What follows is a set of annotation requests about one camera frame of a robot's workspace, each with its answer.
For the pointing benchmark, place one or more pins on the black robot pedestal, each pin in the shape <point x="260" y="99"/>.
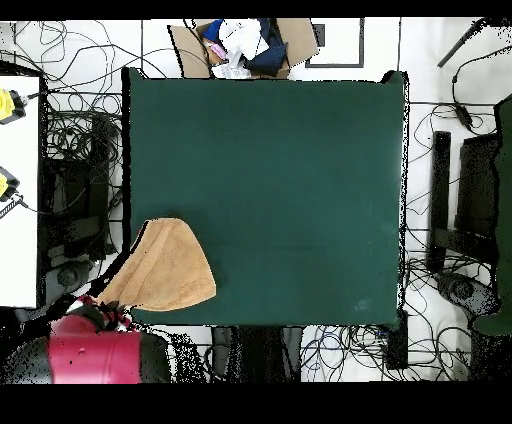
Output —
<point x="256" y="352"/>

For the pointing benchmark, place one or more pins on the black equipment stand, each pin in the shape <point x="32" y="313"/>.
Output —
<point x="76" y="192"/>

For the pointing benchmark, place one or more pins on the white garment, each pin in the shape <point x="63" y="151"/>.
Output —
<point x="242" y="36"/>

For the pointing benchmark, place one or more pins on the pink garment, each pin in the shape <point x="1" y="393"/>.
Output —
<point x="219" y="50"/>

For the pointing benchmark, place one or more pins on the navy blue garment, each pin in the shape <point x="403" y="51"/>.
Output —
<point x="268" y="60"/>

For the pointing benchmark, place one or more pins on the green cloth-covered table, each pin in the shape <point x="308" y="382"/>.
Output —
<point x="504" y="200"/>

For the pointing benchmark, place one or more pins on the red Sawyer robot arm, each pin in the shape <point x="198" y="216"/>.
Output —
<point x="92" y="356"/>

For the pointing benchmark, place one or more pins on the black power adapter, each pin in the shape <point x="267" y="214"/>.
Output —
<point x="464" y="116"/>

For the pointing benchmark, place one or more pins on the black rectangular floor frame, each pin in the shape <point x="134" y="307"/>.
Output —
<point x="362" y="44"/>

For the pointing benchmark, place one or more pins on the white table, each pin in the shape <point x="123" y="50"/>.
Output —
<point x="18" y="240"/>

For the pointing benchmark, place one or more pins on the brown cardboard box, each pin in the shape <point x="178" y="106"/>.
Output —
<point x="188" y="52"/>

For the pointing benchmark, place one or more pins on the orange-brown towel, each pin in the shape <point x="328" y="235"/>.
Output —
<point x="168" y="268"/>

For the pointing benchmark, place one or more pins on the dark green table cloth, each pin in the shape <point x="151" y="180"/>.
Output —
<point x="280" y="180"/>

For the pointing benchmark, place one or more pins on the black rod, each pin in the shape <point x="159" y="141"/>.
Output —
<point x="460" y="44"/>

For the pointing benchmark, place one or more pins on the black chair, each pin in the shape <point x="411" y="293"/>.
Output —
<point x="476" y="184"/>

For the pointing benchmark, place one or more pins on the yellow and black device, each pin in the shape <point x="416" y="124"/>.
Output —
<point x="8" y="106"/>
<point x="6" y="184"/>

